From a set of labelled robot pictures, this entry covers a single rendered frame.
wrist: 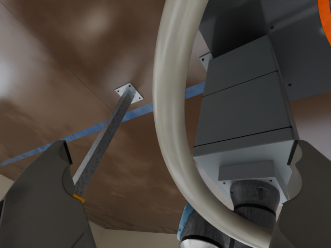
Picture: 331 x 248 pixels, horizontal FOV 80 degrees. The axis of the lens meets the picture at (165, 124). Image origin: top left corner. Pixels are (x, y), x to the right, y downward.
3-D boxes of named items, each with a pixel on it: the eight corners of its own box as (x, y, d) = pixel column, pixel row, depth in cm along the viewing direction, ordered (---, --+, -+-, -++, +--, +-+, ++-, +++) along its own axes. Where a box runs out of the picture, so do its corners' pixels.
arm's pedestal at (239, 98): (293, 84, 143) (330, 199, 87) (226, 105, 170) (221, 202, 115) (275, 20, 117) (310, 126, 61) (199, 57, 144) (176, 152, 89)
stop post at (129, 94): (115, 89, 187) (41, 201, 116) (130, 81, 176) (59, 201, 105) (128, 104, 198) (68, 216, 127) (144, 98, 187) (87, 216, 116)
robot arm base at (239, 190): (288, 201, 81) (291, 226, 74) (244, 204, 93) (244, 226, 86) (265, 176, 73) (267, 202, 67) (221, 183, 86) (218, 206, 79)
